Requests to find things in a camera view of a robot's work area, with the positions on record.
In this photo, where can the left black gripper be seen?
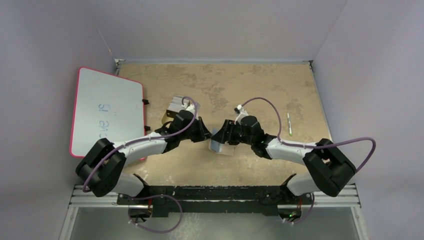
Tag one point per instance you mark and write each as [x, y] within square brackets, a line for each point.
[203, 133]

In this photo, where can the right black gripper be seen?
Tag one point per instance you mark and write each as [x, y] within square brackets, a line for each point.
[227, 131]

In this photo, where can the blue credit card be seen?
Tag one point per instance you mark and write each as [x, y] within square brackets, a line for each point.
[214, 145]

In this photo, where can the beige leather card holder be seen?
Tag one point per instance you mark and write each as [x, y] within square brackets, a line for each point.
[227, 150]

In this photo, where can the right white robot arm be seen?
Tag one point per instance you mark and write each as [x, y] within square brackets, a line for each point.
[329, 170]

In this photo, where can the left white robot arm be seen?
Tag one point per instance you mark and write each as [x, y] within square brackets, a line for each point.
[102, 167]

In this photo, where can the stack of cards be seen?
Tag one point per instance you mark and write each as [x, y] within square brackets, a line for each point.
[177, 104]

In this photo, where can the beige plastic tray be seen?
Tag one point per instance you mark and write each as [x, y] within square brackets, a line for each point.
[166, 118]

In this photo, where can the white green pen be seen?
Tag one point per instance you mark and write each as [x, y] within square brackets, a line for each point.
[289, 124]

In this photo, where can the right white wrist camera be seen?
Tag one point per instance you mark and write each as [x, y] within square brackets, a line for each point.
[240, 113]

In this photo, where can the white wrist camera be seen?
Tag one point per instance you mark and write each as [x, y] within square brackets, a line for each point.
[240, 113]
[190, 107]

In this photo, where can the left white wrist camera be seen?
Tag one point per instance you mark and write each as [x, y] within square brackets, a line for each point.
[190, 107]

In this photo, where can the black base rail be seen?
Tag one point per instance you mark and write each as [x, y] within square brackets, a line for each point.
[268, 200]

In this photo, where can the white board with pink frame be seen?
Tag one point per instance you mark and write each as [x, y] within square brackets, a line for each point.
[105, 106]

